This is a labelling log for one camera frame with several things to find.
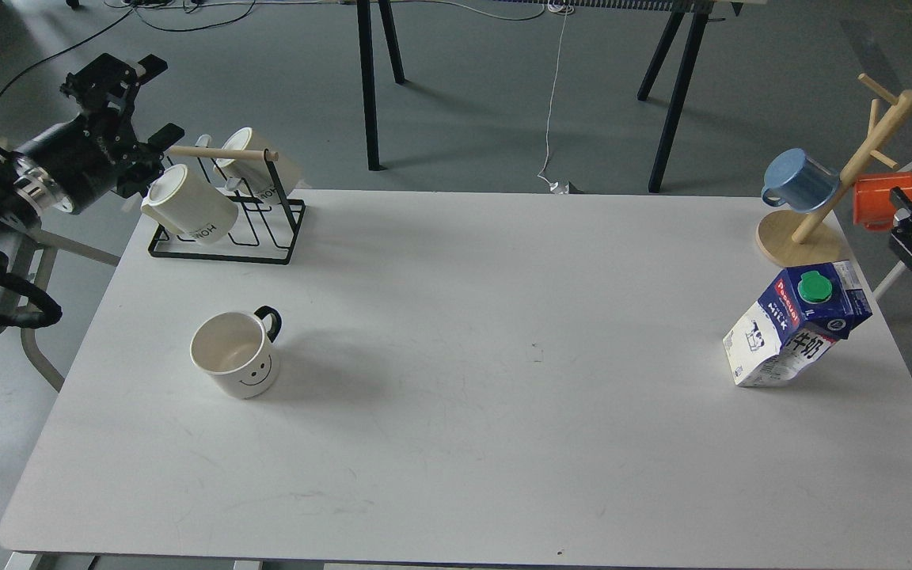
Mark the grey white chair left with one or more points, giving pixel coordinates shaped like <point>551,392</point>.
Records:
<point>32,260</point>

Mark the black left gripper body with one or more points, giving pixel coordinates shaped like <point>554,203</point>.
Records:
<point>98,151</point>

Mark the wooden mug tree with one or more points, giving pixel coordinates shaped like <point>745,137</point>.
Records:
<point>788,238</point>

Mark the white mug front on rack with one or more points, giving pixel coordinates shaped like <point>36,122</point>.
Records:
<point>188,206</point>

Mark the white smiley face mug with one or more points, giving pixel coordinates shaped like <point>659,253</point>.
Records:
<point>237,351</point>

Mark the blue mug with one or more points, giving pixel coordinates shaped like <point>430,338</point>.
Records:
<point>796,180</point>

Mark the black table legs right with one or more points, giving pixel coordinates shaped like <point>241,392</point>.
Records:
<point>700,11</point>

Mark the orange mug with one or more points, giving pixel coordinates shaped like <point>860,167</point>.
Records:
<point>871,204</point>

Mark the white mug on rack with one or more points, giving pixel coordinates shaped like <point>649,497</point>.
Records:
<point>255,173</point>
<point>188,206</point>

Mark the black wire mug rack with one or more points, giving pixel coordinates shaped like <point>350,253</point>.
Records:
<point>263,234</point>

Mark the blue white milk carton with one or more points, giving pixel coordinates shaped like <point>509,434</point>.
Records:
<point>802,313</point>

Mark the white mug rear on rack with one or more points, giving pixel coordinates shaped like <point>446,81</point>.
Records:
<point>255,173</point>

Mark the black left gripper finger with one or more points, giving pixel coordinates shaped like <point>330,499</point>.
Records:
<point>165,137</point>
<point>148,68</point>

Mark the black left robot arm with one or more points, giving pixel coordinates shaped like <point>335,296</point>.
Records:
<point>23,200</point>

